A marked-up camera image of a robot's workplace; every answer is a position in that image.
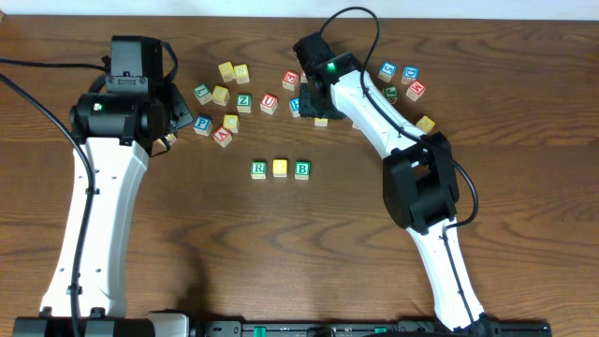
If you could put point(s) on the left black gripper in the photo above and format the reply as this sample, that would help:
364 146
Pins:
179 109

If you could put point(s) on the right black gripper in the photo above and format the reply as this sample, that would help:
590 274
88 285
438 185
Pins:
305 106

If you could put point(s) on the yellow O block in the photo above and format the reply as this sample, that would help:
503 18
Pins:
322 122
279 168

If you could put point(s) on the green B block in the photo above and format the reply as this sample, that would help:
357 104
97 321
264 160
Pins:
302 170

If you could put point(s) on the green R block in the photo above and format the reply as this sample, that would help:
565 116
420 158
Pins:
258 170

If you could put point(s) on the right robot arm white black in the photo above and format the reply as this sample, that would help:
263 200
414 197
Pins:
420 188

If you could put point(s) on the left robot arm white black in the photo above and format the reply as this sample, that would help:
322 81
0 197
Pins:
114 134

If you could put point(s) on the blue H block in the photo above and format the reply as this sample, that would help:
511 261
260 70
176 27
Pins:
294 106

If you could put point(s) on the yellow block far left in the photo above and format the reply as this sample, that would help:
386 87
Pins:
167 140

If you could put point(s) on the blue P block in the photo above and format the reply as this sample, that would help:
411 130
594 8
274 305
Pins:
203 126

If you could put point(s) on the red I block upper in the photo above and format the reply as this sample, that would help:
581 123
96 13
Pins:
303 77

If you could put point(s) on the green L block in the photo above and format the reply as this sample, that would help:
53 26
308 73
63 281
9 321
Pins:
203 94

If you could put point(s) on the red E block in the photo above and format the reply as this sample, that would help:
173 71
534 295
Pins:
290 80

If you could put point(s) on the yellow block beside L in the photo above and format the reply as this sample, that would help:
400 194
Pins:
220 95

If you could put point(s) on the red U block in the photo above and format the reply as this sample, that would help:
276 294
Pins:
268 103

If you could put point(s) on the red A block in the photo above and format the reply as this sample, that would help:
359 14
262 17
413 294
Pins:
222 136

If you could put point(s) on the yellow C block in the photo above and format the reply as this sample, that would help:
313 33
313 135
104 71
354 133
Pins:
232 123

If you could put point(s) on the yellow block top left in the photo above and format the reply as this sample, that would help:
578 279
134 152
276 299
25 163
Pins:
227 71

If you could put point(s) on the green Z block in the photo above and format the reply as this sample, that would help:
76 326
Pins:
244 103

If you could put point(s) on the yellow S block top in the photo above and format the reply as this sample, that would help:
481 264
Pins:
241 74

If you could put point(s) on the green J block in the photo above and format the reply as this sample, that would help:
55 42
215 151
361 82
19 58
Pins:
391 94

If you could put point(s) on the blue 5 block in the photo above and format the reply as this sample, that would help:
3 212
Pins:
387 71

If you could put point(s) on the blue D block right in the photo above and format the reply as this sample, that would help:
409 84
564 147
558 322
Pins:
409 74

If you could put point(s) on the red M block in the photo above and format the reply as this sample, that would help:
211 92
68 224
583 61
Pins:
415 90

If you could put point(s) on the yellow block far right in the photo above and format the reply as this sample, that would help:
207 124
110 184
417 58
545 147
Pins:
426 124

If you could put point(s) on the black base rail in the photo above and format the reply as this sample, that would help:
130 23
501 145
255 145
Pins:
414 328

